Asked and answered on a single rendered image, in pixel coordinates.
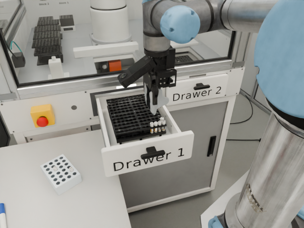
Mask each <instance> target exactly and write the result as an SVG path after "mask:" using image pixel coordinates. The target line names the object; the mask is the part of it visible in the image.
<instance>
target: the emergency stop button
mask: <svg viewBox="0 0 304 228"><path fill-rule="evenodd" d="M37 125H38V126H39V127H46V126H47V125H48V119H47V118H45V117H40V118H38V119H37Z"/></svg>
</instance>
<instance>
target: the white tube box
mask: <svg viewBox="0 0 304 228"><path fill-rule="evenodd" d="M54 166H57V171H54V170H53V167H54ZM70 167H73V172H70V170H69V168H70ZM40 168H41V170H42V173H43V174H44V176H45V177H46V179H47V180H48V182H49V183H50V184H51V186H52V187H53V189H54V190H55V191H56V193H57V194H58V195H61V194H62V193H64V192H66V191H67V190H69V189H70V188H72V187H74V186H76V185H77V184H79V183H80V182H82V179H81V175H80V173H79V172H78V171H77V169H76V168H75V167H74V166H73V165H72V164H71V163H70V162H69V161H68V159H67V158H66V157H65V156H64V155H63V154H62V155H60V156H58V157H56V158H54V159H52V160H50V161H48V162H46V163H44V164H42V165H40Z"/></svg>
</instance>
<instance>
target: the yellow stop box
mask: <svg viewBox="0 0 304 228"><path fill-rule="evenodd" d="M30 114H31V117H32V120H33V123H34V126H35V127H36V128H39V126H38V125H37V119H38V118H40V117H45V118H47V119H48V125H47V126H49V125H54V124H55V116H54V113H53V109H52V106H51V104H45V105H39V106H33V107H31V111H30Z"/></svg>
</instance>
